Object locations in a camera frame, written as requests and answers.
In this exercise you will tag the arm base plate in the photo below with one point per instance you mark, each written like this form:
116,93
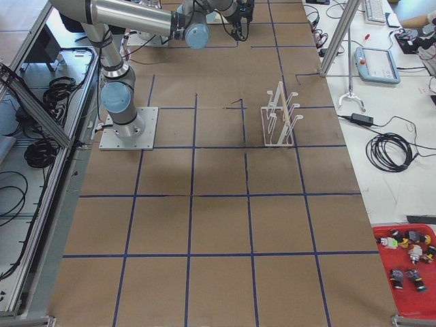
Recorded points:
138,135

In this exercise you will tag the black electronics box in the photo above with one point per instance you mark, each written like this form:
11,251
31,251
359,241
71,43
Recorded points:
408,41

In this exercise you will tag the red parts tray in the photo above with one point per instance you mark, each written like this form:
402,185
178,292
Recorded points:
408,255

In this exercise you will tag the white wire cup rack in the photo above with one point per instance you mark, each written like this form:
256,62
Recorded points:
278,118

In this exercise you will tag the white keyboard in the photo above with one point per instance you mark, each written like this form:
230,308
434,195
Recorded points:
374,12

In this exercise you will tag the blue teach pendant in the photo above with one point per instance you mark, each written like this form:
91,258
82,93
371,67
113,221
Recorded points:
376,65

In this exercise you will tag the green handled reacher grabber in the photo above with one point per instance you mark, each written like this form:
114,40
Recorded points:
350,64

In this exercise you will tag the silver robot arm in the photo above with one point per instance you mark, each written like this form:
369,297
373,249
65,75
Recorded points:
188,24

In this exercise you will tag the black smartphone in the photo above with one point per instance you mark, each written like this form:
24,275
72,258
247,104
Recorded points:
392,20

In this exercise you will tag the black power adapter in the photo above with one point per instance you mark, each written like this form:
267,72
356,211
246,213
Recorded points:
361,119

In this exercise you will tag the aluminium frame post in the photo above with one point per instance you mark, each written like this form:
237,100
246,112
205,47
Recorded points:
338,35

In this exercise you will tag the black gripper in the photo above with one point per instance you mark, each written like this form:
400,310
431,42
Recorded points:
236,20

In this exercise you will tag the person hand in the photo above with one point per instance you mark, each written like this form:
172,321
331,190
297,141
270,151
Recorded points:
431,17

